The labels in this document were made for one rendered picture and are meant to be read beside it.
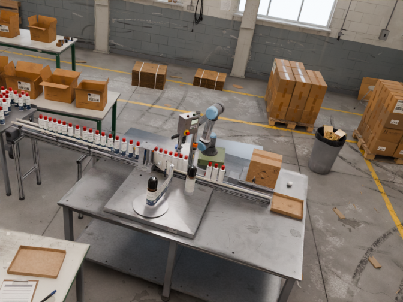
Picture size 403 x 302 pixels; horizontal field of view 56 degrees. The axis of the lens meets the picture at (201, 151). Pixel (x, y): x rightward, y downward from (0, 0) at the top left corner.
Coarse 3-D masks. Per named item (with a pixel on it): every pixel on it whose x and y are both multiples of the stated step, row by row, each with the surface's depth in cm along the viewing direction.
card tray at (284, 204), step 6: (276, 192) 377; (276, 198) 375; (282, 198) 376; (288, 198) 377; (294, 198) 375; (276, 204) 367; (282, 204) 368; (288, 204) 370; (294, 204) 371; (300, 204) 373; (270, 210) 358; (276, 210) 356; (282, 210) 355; (288, 210) 362; (294, 210) 363; (300, 210) 365; (294, 216) 354; (300, 216) 353
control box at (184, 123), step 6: (180, 114) 355; (186, 114) 357; (192, 114) 359; (180, 120) 356; (186, 120) 350; (198, 120) 361; (180, 126) 358; (186, 126) 354; (180, 132) 360; (192, 132) 364
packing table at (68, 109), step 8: (40, 96) 491; (112, 96) 522; (40, 104) 474; (48, 104) 477; (56, 104) 480; (64, 104) 483; (72, 104) 486; (112, 104) 502; (48, 112) 476; (56, 112) 470; (64, 112) 468; (72, 112) 469; (80, 112) 472; (88, 112) 475; (96, 112) 478; (104, 112) 481; (112, 112) 543; (96, 120) 476; (112, 120) 550; (112, 128) 557; (112, 136) 564
